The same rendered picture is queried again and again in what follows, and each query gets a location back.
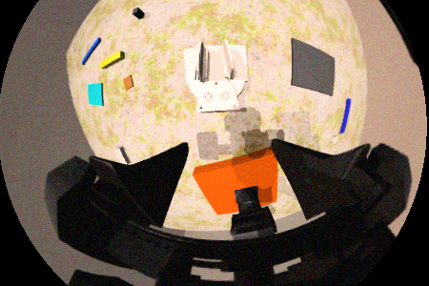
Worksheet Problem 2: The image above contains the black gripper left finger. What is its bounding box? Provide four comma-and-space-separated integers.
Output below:
89, 143, 189, 228

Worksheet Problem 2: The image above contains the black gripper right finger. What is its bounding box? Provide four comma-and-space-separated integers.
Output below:
271, 139, 371, 220

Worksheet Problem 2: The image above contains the teal flat plate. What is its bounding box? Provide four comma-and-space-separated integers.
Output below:
88, 83, 104, 107

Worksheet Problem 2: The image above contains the yellow rectangular bar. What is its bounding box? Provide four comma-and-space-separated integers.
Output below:
100, 51, 124, 69

